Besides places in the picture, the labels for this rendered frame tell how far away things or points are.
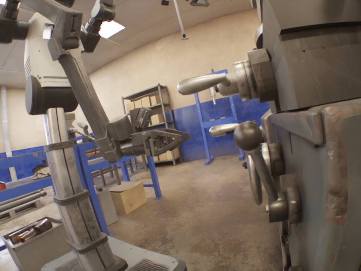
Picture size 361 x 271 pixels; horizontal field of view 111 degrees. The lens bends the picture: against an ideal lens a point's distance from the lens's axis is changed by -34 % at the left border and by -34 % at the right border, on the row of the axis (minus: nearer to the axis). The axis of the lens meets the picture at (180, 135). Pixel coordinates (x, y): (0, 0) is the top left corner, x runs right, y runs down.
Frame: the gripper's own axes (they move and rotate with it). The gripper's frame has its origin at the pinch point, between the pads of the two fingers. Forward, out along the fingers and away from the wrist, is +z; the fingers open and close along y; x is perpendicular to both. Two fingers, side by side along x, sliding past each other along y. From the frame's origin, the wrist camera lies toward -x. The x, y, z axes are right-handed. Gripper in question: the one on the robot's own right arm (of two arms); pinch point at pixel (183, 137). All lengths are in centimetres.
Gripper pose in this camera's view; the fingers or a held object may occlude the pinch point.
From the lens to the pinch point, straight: 48.7
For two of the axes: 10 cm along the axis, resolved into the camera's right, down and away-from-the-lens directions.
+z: 9.0, -1.7, -4.0
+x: 1.9, 9.8, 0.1
